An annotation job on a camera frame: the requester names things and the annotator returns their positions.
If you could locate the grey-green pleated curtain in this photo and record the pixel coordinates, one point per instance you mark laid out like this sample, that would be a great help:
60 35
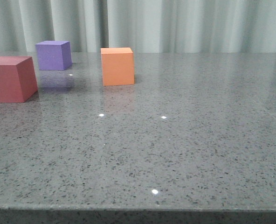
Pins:
147 26

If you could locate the orange foam cube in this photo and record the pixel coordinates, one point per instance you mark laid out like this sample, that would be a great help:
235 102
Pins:
117 66

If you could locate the purple foam cube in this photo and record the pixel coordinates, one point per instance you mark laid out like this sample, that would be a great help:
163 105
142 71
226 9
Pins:
53 55

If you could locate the pink foam cube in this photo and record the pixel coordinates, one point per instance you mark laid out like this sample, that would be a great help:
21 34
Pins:
17 79

